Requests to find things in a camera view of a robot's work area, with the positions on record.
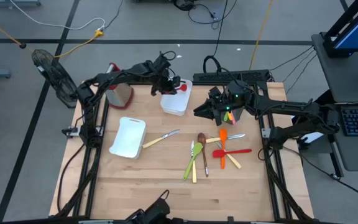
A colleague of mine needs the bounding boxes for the black power cable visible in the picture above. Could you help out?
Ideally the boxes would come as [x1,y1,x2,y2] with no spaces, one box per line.
[283,145,358,203]

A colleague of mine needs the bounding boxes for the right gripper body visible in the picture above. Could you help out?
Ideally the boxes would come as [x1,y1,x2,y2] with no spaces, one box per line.
[211,98,230,126]

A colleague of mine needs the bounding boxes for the red silicone spatula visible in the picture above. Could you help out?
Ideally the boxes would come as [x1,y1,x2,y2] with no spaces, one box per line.
[212,148,253,159]

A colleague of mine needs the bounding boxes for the gray side desk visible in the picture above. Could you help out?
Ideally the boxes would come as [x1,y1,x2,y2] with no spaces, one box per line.
[311,32,358,172]

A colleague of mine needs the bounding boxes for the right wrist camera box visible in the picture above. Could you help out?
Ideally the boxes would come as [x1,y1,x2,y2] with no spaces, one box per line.
[209,86,222,100]

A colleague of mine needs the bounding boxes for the thick black cable loop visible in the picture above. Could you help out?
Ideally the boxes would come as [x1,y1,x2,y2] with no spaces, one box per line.
[203,55,223,74]

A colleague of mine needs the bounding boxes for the small white plastic bin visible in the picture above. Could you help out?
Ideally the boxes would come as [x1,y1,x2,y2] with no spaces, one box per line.
[160,78,194,117]

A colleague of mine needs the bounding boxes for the brown wooden spoon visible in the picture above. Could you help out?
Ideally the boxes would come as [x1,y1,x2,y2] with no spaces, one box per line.
[197,133,210,178]

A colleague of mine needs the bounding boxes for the black handheld device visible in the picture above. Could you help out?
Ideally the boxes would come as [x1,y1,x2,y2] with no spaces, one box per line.
[126,189,171,224]

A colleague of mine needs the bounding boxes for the red and silver grater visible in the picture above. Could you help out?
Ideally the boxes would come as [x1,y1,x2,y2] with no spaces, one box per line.
[105,62,135,110]

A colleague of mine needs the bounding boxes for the yellow extension cord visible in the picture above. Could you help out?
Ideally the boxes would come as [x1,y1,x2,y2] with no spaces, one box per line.
[0,11,104,58]

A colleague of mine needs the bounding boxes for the black floor cable bundle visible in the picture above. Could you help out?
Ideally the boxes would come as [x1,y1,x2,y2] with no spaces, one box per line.
[172,0,239,30]

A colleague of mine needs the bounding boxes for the large white plastic bin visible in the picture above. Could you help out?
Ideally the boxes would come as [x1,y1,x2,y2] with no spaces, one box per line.
[109,116,147,160]

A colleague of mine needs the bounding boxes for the white floor cable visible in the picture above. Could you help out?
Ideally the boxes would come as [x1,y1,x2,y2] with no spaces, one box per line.
[9,0,106,32]

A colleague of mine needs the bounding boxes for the hanging yellow cable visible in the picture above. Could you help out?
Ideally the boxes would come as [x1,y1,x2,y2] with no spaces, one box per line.
[249,0,275,71]

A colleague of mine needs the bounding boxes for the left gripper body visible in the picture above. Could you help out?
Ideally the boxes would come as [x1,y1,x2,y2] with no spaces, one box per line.
[150,70,182,96]

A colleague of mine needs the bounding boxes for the black floor fan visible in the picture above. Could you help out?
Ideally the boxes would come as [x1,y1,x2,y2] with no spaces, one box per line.
[31,49,78,109]

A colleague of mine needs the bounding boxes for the black aluminium table frame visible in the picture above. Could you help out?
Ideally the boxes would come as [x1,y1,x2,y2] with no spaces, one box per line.
[50,80,315,224]

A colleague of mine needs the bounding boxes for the cream-handled table knife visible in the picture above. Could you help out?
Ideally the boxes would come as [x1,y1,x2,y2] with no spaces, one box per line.
[190,140,198,184]
[205,133,246,144]
[142,129,181,149]

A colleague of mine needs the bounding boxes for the orange silicone spatula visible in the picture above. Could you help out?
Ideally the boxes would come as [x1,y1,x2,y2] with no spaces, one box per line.
[219,129,228,170]

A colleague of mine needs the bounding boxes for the green silicone spoon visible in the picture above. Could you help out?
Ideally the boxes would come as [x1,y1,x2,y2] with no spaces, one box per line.
[183,142,204,181]

